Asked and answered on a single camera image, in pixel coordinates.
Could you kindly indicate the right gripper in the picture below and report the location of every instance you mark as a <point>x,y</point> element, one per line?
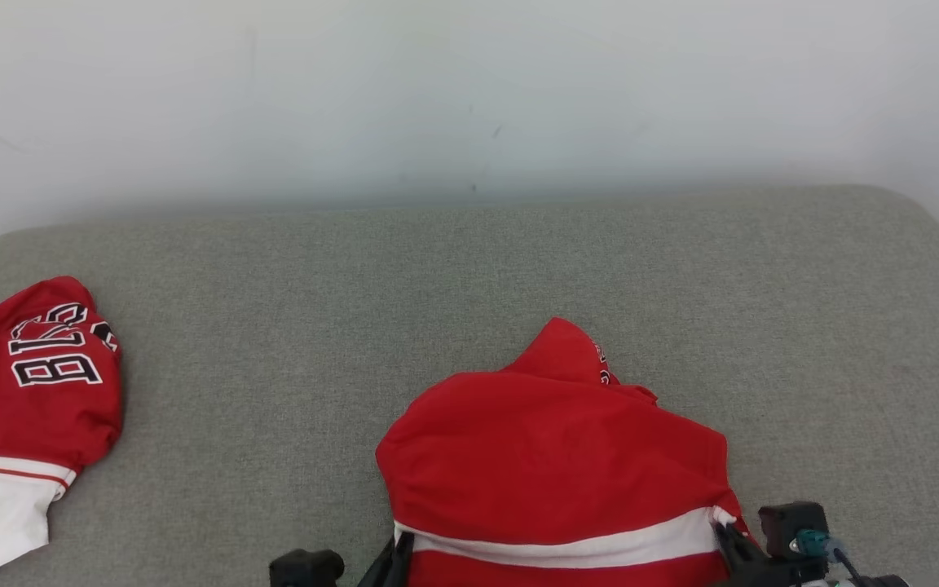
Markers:
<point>779,575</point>

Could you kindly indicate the red shorts white stripe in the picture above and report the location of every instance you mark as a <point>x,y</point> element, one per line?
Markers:
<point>551,456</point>

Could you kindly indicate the grey-green fabric sofa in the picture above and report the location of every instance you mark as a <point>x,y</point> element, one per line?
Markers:
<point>274,326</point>

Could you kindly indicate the red jersey black lettering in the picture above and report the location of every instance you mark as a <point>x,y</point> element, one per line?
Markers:
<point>29,424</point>

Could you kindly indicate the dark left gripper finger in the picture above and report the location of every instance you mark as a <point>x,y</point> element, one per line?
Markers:
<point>392,571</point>

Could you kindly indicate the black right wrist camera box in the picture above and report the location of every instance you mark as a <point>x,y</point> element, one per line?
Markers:
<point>783,526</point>

